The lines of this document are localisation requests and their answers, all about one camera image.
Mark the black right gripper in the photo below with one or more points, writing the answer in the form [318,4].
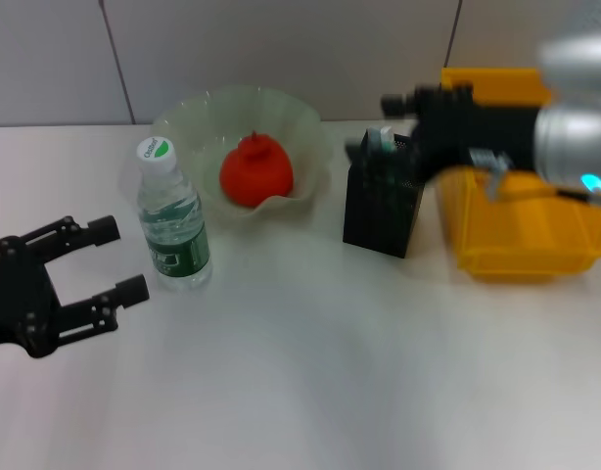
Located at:
[467,132]

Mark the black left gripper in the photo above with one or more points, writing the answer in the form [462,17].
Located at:
[16,294]

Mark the green toothbrush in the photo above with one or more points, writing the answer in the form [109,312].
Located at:
[386,139]

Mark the clear green-label water bottle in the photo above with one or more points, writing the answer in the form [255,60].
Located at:
[175,235]

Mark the red-orange toy orange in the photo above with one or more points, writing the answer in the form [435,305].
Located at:
[256,171]

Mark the black mesh pen holder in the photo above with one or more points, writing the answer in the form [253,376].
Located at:
[379,220]

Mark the translucent green fruit plate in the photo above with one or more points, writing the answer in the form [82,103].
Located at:
[281,127]

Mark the yellow plastic bin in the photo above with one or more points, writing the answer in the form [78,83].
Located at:
[516,230]

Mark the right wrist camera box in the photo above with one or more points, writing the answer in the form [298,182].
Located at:
[579,59]

